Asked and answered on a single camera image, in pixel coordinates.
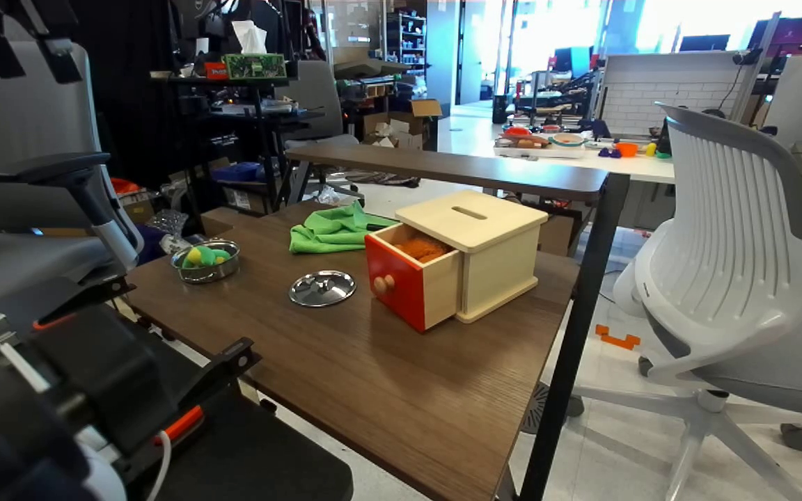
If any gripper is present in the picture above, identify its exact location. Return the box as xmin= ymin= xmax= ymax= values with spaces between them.
xmin=29 ymin=274 xmax=263 ymax=456

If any green towel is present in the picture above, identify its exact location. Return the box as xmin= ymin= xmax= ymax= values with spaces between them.
xmin=289 ymin=200 xmax=400 ymax=255

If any metal bowl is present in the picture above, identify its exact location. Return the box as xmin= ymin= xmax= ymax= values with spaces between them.
xmin=171 ymin=239 xmax=242 ymax=285

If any clear plastic bag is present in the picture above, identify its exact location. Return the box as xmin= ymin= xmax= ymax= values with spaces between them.
xmin=146 ymin=208 xmax=190 ymax=239

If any round metal lid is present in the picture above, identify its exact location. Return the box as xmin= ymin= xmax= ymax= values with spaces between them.
xmin=289 ymin=270 xmax=358 ymax=308

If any blue bin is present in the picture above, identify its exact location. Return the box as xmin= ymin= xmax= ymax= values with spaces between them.
xmin=211 ymin=161 xmax=265 ymax=184

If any black shelf rack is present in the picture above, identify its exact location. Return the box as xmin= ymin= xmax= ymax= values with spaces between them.
xmin=150 ymin=68 xmax=327 ymax=218

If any red wooden drawer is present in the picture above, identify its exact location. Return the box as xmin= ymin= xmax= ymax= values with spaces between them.
xmin=364 ymin=223 xmax=465 ymax=333

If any orange knitted ball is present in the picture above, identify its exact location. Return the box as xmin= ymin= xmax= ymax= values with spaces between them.
xmin=394 ymin=235 xmax=453 ymax=264

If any green tissue box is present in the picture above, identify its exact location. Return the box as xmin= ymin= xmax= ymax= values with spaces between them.
xmin=223 ymin=20 xmax=288 ymax=80

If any brown table with black legs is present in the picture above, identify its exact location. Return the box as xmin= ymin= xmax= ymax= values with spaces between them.
xmin=284 ymin=142 xmax=631 ymax=501

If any wooden box with slot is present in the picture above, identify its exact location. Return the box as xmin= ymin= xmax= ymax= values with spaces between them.
xmin=364 ymin=189 xmax=549 ymax=333

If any white table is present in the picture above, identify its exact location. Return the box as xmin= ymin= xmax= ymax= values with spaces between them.
xmin=436 ymin=111 xmax=802 ymax=200

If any storage shelf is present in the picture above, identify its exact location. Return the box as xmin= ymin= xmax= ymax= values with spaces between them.
xmin=386 ymin=12 xmax=429 ymax=71

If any orange plastic piece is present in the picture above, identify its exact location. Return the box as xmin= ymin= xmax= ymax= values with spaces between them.
xmin=595 ymin=324 xmax=642 ymax=351

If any white brick panel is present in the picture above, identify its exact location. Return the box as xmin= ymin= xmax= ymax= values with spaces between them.
xmin=599 ymin=51 xmax=765 ymax=137

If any white office chair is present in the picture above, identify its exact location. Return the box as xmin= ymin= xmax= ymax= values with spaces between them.
xmin=568 ymin=102 xmax=802 ymax=501

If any monitor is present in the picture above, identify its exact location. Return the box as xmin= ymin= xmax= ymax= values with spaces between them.
xmin=679 ymin=33 xmax=731 ymax=54

